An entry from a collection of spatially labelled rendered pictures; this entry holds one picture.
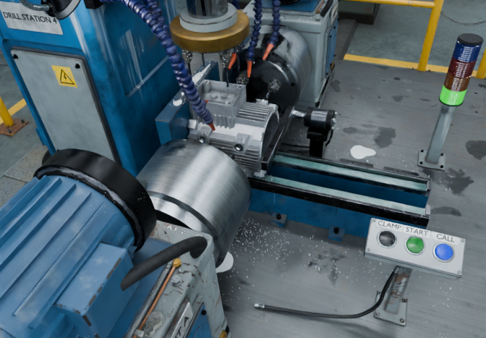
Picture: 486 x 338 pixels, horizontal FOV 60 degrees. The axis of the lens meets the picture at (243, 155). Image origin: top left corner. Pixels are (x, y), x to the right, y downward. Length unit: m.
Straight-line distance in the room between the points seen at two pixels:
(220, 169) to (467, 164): 0.88
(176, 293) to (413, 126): 1.14
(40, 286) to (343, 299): 0.73
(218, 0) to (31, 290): 0.66
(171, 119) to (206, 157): 0.18
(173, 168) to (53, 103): 0.42
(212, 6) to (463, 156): 0.95
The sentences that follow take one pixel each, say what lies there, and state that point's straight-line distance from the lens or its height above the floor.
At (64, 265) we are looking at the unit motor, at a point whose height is 1.32.
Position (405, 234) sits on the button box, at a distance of 0.86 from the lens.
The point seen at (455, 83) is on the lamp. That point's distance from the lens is 1.27.
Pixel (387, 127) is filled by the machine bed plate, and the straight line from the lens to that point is 1.56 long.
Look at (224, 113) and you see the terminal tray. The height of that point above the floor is 1.12.
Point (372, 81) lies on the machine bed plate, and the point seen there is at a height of 0.80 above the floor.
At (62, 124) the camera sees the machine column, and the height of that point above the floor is 1.10.
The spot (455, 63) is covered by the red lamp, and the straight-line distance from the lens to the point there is 1.25.
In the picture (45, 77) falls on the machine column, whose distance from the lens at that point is 1.10.
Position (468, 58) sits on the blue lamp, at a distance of 1.23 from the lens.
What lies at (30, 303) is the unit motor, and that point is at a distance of 0.52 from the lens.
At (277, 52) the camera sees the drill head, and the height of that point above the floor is 1.15.
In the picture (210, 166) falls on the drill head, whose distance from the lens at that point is 0.85.
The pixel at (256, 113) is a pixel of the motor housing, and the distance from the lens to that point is 1.06.
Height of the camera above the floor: 1.72
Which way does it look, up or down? 41 degrees down
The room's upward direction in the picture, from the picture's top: 4 degrees counter-clockwise
